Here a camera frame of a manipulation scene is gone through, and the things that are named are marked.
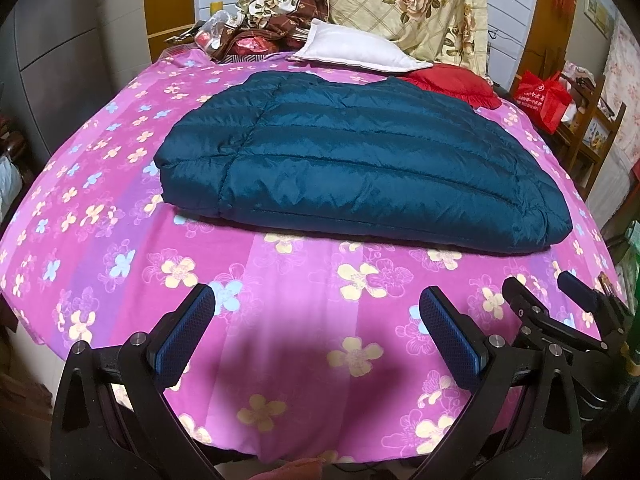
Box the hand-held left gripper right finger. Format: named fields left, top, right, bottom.
left=412, top=286, right=583, bottom=480

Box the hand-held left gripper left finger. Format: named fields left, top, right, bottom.
left=50, top=282, right=223, bottom=480

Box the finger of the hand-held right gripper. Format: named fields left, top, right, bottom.
left=557, top=270, right=632, bottom=343
left=501, top=275, right=557, bottom=347

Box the teal down jacket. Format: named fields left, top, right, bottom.
left=152, top=71, right=573, bottom=252

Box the white lace cloth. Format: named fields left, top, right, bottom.
left=590, top=150, right=640, bottom=227

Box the pink floral bedsheet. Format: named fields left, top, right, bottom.
left=0, top=50, right=626, bottom=466

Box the wooden chair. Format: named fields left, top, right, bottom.
left=550, top=47, right=628, bottom=196

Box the red shopping bag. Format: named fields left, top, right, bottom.
left=510, top=70, right=576, bottom=135

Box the red ruffled pillow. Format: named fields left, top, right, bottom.
left=402, top=64, right=503, bottom=111

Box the pink floral curtain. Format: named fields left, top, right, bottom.
left=602, top=20, right=640, bottom=113

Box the white plastic bag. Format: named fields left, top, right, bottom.
left=0, top=155, right=23, bottom=198

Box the pink red packet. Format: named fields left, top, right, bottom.
left=232, top=32, right=278, bottom=56

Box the white pillow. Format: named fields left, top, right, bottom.
left=290, top=19, right=433, bottom=72

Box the beige rose print quilt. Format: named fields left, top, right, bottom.
left=325, top=0, right=488, bottom=83

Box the grey wardrobe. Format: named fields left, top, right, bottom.
left=0, top=0, right=151, bottom=126

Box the brown floral blanket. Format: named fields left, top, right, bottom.
left=220, top=0, right=333, bottom=63

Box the yellow wooden panel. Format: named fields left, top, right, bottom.
left=145, top=0, right=201, bottom=58

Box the framed wall picture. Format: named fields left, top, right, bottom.
left=584, top=0, right=617, bottom=37

